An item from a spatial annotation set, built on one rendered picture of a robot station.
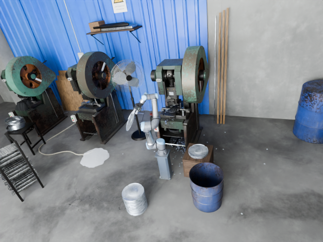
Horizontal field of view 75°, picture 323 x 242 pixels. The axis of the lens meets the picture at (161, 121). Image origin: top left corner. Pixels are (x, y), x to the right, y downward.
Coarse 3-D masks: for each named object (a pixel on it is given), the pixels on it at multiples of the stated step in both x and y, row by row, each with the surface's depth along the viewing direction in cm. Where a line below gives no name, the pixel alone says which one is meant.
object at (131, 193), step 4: (132, 184) 286; (136, 184) 285; (140, 184) 283; (124, 188) 282; (128, 188) 281; (132, 188) 279; (136, 188) 279; (140, 188) 278; (124, 192) 276; (128, 192) 275; (132, 192) 274; (136, 192) 273; (140, 192) 273; (124, 196) 270; (128, 196) 269; (132, 196) 268; (136, 196) 268; (140, 196) 267; (128, 200) 264; (132, 200) 263
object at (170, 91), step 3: (168, 87) 330; (171, 87) 328; (168, 90) 333; (171, 90) 331; (174, 90) 329; (168, 93) 336; (171, 93) 334; (174, 93) 332; (168, 96) 337; (171, 96) 337; (174, 96) 334; (168, 99) 342; (171, 99) 336; (174, 99) 336; (177, 99) 342; (168, 102) 345; (171, 102) 339; (174, 102) 338; (177, 102) 343
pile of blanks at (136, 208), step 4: (144, 192) 275; (144, 196) 274; (124, 200) 268; (136, 200) 263; (140, 200) 268; (144, 200) 276; (124, 204) 276; (128, 204) 267; (132, 204) 265; (136, 204) 266; (140, 204) 270; (144, 204) 277; (128, 208) 273; (132, 208) 269; (136, 208) 272; (140, 208) 274; (144, 208) 279; (128, 212) 279; (132, 212) 274; (136, 212) 274; (140, 212) 276
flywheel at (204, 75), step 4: (200, 60) 325; (200, 64) 330; (200, 68) 334; (200, 72) 303; (204, 72) 305; (200, 76) 303; (204, 76) 304; (200, 80) 309; (200, 84) 320; (200, 88) 322; (200, 92) 324
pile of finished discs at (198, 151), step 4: (196, 144) 324; (200, 144) 323; (192, 148) 318; (196, 148) 316; (200, 148) 314; (204, 148) 314; (188, 152) 312; (192, 152) 310; (196, 152) 308; (200, 152) 307; (204, 152) 307; (192, 156) 304; (196, 156) 302; (200, 156) 301; (204, 156) 302
